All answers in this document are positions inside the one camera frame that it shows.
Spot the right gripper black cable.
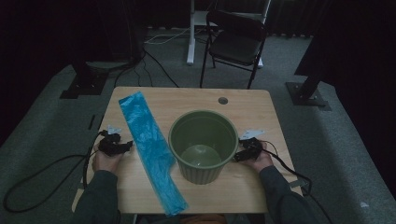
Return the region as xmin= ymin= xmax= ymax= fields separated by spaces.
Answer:
xmin=261 ymin=139 xmax=334 ymax=224

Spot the person's right hand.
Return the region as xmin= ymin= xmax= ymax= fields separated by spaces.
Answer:
xmin=248 ymin=143 xmax=275 ymax=174

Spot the dark curtain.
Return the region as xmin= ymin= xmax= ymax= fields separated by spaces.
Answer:
xmin=270 ymin=0 xmax=316 ymax=39

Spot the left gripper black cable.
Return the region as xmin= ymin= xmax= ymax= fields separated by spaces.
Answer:
xmin=3 ymin=130 xmax=104 ymax=214

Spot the white desk frame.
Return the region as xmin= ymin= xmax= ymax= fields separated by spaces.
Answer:
xmin=186 ymin=0 xmax=272 ymax=69

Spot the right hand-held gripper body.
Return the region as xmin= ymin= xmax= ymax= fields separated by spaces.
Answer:
xmin=238 ymin=128 xmax=266 ymax=158

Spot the blue plastic bag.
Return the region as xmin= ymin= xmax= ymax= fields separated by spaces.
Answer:
xmin=119 ymin=91 xmax=190 ymax=217

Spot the person's left hand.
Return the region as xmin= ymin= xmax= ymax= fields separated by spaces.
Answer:
xmin=92 ymin=146 xmax=124 ymax=173

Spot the black folding chair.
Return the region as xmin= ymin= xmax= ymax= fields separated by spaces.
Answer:
xmin=199 ymin=9 xmax=269 ymax=91

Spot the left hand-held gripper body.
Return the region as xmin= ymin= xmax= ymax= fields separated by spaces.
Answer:
xmin=98 ymin=125 xmax=125 ymax=157

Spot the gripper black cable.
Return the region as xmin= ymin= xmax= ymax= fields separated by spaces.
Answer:
xmin=261 ymin=139 xmax=334 ymax=224
xmin=3 ymin=130 xmax=104 ymax=214

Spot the black slanted stand with base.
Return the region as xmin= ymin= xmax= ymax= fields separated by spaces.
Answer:
xmin=285 ymin=71 xmax=332 ymax=112

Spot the black floor cable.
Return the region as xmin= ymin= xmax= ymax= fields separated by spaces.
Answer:
xmin=113 ymin=49 xmax=180 ymax=89

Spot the white floor cable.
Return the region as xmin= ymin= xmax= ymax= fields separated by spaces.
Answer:
xmin=143 ymin=27 xmax=208 ymax=46

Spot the green ribbed bin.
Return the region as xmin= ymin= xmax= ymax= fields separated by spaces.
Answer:
xmin=167 ymin=109 xmax=240 ymax=186

